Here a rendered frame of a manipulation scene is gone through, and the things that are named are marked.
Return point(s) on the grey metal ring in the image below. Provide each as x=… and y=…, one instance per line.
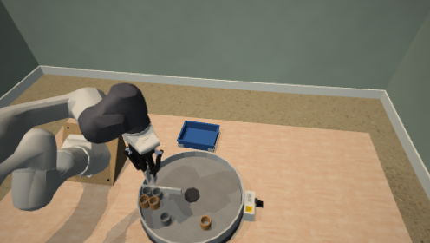
x=165, y=223
x=147, y=190
x=158, y=191

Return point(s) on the bronze bushing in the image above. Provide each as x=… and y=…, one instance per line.
x=205, y=227
x=152, y=200
x=142, y=199

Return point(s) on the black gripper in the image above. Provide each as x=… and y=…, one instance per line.
x=141, y=163

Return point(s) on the blue crate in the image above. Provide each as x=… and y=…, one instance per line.
x=198, y=135

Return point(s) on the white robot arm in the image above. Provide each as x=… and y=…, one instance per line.
x=43, y=167

